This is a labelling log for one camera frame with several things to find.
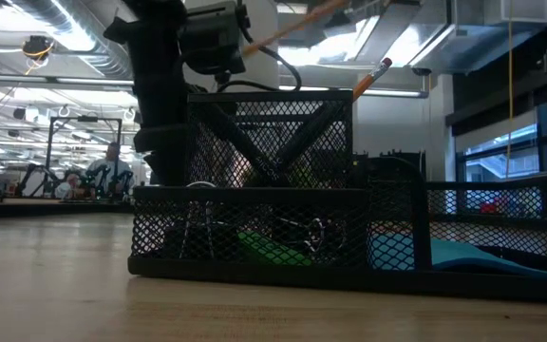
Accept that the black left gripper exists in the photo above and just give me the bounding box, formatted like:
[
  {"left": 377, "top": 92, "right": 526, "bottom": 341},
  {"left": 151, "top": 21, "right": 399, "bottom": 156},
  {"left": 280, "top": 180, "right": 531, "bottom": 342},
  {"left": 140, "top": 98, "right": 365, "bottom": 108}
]
[{"left": 104, "top": 0, "right": 190, "bottom": 186}]

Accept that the black pen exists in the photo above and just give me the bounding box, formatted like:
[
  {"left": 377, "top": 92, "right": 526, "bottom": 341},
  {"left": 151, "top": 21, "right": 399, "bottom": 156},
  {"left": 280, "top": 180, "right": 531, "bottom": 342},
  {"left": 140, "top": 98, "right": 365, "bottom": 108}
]
[
  {"left": 249, "top": 97, "right": 355, "bottom": 187},
  {"left": 188, "top": 85, "right": 293, "bottom": 187}
]

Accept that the black mesh desk organizer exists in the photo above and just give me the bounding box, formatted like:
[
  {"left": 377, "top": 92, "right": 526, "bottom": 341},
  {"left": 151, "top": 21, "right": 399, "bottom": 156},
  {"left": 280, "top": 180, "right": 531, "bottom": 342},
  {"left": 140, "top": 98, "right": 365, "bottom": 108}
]
[{"left": 127, "top": 89, "right": 547, "bottom": 305}]

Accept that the orange pencil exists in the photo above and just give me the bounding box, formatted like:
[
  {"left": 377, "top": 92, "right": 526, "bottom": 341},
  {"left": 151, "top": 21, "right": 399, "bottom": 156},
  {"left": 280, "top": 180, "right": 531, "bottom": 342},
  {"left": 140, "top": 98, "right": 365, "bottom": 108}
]
[
  {"left": 351, "top": 56, "right": 393, "bottom": 102},
  {"left": 241, "top": 0, "right": 351, "bottom": 57}
]

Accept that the green binder clip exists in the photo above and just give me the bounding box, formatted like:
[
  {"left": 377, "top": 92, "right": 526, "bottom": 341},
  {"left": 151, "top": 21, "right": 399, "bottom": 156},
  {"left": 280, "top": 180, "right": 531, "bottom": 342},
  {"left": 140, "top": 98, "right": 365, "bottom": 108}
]
[{"left": 236, "top": 230, "right": 313, "bottom": 267}]

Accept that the blue sticky note pad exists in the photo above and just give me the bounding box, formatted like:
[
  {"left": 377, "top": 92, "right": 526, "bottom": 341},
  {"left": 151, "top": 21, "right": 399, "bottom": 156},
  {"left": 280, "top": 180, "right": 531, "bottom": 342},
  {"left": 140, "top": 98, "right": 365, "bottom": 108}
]
[{"left": 369, "top": 231, "right": 547, "bottom": 282}]

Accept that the person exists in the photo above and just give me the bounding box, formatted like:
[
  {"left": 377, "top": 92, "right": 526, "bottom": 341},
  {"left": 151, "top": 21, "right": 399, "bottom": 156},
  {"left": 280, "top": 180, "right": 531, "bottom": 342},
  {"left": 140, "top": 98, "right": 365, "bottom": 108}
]
[
  {"left": 53, "top": 172, "right": 85, "bottom": 200},
  {"left": 85, "top": 141, "right": 135, "bottom": 196}
]

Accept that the black binder clip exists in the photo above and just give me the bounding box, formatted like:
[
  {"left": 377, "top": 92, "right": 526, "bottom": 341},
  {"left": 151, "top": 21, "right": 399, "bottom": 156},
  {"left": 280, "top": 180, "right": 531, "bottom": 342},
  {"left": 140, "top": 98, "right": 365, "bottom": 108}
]
[
  {"left": 161, "top": 180, "right": 241, "bottom": 262},
  {"left": 296, "top": 216, "right": 350, "bottom": 256}
]

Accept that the black background table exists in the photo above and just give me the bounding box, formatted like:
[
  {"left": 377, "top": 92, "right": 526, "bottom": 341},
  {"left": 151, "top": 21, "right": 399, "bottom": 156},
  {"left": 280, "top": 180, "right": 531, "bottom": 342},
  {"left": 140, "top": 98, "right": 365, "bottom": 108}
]
[{"left": 0, "top": 195, "right": 132, "bottom": 220}]

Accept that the red box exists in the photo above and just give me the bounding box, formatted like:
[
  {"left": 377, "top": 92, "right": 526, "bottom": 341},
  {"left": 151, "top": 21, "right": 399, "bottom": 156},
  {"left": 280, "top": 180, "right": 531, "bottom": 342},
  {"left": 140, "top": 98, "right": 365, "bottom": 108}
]
[{"left": 480, "top": 201, "right": 510, "bottom": 215}]

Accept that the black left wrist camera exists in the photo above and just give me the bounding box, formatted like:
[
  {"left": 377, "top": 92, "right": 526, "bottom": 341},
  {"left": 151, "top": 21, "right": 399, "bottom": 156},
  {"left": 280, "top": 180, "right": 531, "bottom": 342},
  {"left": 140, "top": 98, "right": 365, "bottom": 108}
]
[{"left": 179, "top": 1, "right": 251, "bottom": 76}]

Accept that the black metal frame stand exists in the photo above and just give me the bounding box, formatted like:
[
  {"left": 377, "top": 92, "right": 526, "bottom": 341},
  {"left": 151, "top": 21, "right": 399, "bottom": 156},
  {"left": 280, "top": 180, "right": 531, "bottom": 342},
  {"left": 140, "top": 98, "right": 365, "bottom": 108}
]
[{"left": 44, "top": 115, "right": 123, "bottom": 200}]

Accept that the black ceiling dome camera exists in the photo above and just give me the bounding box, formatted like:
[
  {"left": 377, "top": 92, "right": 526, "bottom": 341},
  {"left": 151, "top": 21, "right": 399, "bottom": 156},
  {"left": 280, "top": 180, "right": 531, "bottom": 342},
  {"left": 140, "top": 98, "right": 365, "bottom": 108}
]
[{"left": 20, "top": 34, "right": 56, "bottom": 62}]

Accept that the wide silver ceiling duct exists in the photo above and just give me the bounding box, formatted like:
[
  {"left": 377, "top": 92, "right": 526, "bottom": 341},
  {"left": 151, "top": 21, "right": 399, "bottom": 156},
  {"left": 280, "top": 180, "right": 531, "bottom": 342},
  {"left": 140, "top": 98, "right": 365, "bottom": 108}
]
[{"left": 406, "top": 0, "right": 547, "bottom": 75}]

